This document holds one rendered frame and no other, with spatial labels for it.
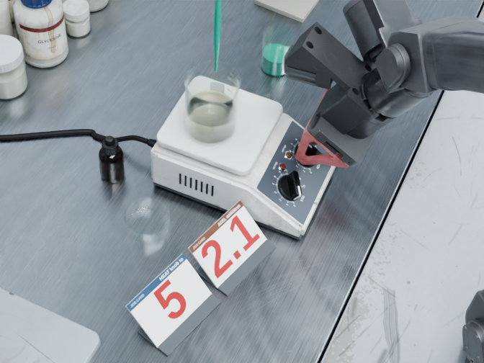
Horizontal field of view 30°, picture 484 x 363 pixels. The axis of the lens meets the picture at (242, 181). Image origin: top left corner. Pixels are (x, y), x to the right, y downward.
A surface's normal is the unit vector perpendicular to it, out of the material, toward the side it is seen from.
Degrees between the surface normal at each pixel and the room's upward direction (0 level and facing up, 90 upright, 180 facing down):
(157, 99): 0
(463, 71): 90
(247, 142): 0
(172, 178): 90
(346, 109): 90
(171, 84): 0
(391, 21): 22
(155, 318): 40
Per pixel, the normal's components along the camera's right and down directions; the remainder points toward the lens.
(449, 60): -0.83, 0.27
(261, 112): 0.06, -0.61
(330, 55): 0.51, -0.37
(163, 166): -0.39, 0.71
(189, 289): 0.54, -0.13
